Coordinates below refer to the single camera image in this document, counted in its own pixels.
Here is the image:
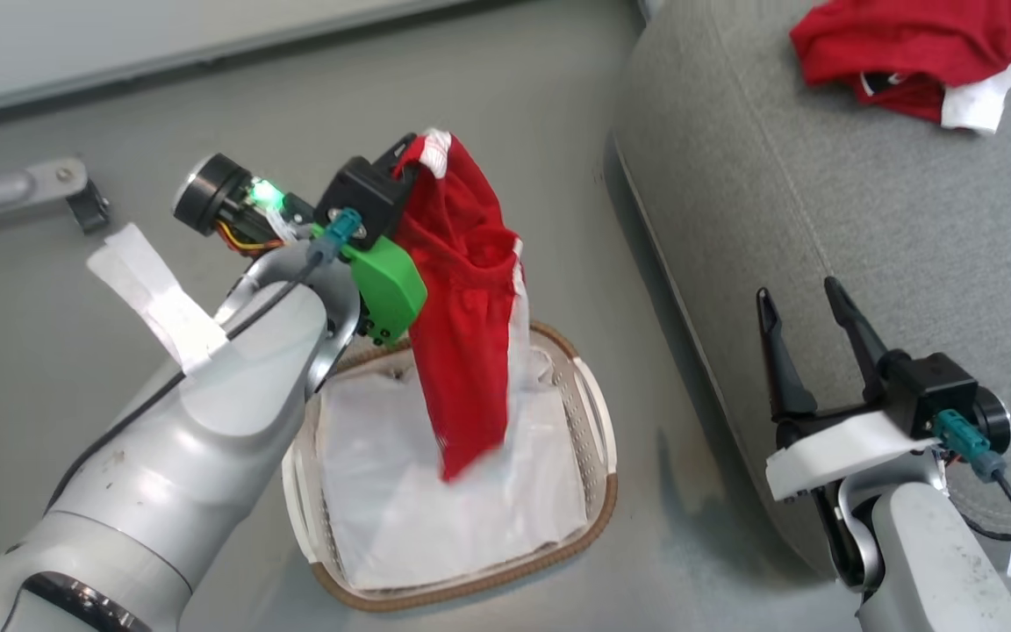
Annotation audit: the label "small caster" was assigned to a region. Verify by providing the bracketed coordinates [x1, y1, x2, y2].
[65, 178, 111, 234]

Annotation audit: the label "woven rim laundry basket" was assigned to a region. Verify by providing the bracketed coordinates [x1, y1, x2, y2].
[282, 318, 619, 613]

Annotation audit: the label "grey fabric sofa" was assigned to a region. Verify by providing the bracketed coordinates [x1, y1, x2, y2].
[613, 0, 1011, 580]

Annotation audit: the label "grey wall base rail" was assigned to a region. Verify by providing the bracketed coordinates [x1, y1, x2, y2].
[0, 0, 489, 133]

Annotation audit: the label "white tape label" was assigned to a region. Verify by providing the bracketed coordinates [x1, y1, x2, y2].
[87, 222, 230, 374]

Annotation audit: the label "teal cable connector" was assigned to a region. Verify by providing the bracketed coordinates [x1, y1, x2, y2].
[308, 208, 364, 264]
[934, 408, 1007, 482]

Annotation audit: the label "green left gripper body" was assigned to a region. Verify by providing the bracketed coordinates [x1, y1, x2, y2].
[174, 154, 429, 345]

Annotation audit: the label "white shirt sleeve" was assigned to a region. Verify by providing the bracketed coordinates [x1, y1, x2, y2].
[942, 35, 1011, 135]

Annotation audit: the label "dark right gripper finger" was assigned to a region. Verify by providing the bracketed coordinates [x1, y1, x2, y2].
[756, 288, 820, 420]
[824, 276, 891, 405]

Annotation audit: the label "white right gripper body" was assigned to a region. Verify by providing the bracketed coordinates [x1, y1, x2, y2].
[765, 399, 941, 503]

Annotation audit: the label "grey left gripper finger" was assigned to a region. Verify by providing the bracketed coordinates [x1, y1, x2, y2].
[393, 133, 426, 173]

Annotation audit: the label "red shorts with white stripe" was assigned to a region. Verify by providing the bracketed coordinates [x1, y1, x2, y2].
[391, 129, 528, 484]

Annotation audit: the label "red shirt with dark collar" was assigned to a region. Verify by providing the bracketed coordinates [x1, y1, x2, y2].
[791, 0, 1011, 124]

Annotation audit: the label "orange yellow wire bundle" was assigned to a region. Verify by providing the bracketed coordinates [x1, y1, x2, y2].
[214, 218, 283, 257]

